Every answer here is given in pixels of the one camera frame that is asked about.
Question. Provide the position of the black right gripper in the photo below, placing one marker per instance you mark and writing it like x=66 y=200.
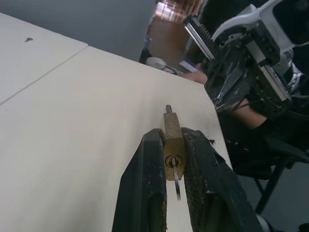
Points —
x=264 y=47

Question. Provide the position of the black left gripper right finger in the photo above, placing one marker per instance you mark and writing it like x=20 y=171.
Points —
x=212 y=188

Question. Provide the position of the copper-coloured clear container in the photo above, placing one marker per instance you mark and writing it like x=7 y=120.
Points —
x=176 y=9

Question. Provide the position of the person in black clothes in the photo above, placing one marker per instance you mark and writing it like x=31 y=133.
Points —
x=265 y=135

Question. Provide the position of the brown wooden desk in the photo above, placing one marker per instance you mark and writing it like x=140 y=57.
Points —
x=166 y=41

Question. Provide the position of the black chair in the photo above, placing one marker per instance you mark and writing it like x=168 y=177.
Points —
x=280 y=154

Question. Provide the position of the silver key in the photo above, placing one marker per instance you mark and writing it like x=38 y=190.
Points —
x=177 y=182

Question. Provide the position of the brass padlock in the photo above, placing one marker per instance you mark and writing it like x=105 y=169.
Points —
x=172 y=135

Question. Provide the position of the grey-white bundle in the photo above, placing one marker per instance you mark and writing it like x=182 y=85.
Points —
x=157 y=63

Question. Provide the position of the white paper sheet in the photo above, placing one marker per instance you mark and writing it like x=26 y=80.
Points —
x=189 y=66

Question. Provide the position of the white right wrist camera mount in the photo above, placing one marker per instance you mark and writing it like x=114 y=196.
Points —
x=241 y=19

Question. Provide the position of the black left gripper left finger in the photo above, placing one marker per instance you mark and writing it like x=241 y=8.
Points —
x=140 y=183

